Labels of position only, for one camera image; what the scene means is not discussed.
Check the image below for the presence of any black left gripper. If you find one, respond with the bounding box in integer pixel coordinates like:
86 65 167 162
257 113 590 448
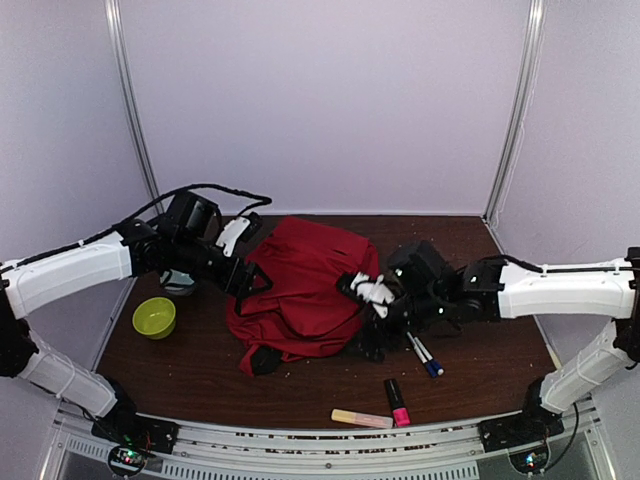
172 235 273 299

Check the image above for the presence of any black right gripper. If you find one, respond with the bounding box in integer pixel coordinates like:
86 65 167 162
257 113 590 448
342 287 448 363

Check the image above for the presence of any red student backpack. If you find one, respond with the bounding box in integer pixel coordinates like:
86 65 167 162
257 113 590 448
226 217 380 376

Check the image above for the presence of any blue capped marker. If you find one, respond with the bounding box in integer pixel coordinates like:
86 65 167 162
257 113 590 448
414 336 444 378

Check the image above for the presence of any pink black highlighter marker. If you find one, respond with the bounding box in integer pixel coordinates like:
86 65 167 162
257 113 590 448
384 379 411 427

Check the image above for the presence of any beige highlighter marker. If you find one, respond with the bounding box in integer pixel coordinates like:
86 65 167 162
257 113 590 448
330 409 394 429

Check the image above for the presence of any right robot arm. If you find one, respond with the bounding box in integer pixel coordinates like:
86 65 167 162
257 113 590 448
337 241 639 442

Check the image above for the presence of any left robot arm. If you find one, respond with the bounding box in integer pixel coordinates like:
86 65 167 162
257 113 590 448
1 183 272 444

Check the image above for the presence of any light blue ceramic bowl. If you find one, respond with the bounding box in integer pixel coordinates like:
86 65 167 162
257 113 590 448
160 270 196 296

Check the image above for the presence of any lime green bowl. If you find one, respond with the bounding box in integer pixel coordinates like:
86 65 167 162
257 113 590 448
132 297 176 340

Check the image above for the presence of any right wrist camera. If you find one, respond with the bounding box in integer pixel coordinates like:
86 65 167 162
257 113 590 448
336 272 396 319

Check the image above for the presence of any front aluminium rail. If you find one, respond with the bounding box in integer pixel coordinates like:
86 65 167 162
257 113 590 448
39 394 616 480

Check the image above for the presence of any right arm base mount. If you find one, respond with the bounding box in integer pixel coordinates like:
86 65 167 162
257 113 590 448
478 413 565 453

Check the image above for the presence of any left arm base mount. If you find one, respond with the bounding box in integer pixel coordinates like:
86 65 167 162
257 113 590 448
91 416 179 454

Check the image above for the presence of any left aluminium frame post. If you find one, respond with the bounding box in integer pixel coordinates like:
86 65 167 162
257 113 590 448
104 0 160 200

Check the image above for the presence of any aluminium frame post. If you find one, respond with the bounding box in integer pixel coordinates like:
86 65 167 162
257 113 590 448
483 0 547 228
104 0 160 200

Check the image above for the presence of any right aluminium frame post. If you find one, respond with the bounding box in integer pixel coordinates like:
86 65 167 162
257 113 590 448
483 0 547 228

